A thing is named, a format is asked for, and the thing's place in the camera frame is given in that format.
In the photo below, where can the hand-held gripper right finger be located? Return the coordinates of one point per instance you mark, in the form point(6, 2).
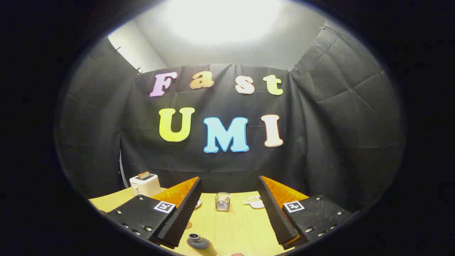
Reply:
point(277, 217)

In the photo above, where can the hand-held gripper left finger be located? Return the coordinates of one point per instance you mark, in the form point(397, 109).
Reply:
point(179, 217)

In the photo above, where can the round cork coaster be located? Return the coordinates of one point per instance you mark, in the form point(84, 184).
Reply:
point(188, 225)

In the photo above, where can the silver green juice bottle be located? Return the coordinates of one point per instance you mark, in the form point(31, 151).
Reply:
point(202, 246)

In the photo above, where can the round white plate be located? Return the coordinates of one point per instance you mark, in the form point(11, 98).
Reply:
point(198, 204)

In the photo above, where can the white divided condiment dish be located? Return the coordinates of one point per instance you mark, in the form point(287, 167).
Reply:
point(256, 202)

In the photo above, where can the wooden table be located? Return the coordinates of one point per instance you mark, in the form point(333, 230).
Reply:
point(238, 227)

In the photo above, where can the white toaster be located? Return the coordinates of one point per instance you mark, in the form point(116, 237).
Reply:
point(145, 186)

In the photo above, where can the toast slice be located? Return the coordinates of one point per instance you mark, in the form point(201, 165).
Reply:
point(143, 175)

